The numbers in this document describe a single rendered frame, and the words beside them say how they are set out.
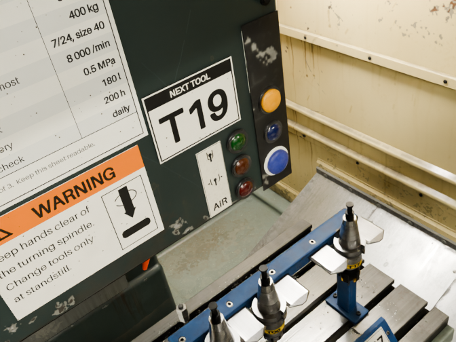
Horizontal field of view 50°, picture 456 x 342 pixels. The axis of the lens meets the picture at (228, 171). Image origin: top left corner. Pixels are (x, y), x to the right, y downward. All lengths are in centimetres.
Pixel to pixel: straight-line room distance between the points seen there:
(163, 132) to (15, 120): 13
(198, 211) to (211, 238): 146
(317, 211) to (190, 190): 124
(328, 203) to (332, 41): 56
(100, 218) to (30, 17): 18
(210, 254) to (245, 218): 23
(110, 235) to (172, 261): 147
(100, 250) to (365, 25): 105
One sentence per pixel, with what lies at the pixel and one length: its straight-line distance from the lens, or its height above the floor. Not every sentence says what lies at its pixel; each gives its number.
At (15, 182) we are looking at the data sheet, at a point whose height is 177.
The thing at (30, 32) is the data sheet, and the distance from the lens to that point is 38.
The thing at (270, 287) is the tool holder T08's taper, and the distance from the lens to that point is 88.
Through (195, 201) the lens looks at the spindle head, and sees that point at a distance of 51.
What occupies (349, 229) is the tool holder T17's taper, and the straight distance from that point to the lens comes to 99.
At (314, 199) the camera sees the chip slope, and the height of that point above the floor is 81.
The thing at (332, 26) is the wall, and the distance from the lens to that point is 145.
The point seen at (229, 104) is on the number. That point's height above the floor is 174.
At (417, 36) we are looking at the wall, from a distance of 129.
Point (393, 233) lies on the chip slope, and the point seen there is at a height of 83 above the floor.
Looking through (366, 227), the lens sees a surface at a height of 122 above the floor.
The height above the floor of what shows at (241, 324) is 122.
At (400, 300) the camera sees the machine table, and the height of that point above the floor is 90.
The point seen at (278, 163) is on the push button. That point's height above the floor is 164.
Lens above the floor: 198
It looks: 37 degrees down
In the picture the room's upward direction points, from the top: 11 degrees counter-clockwise
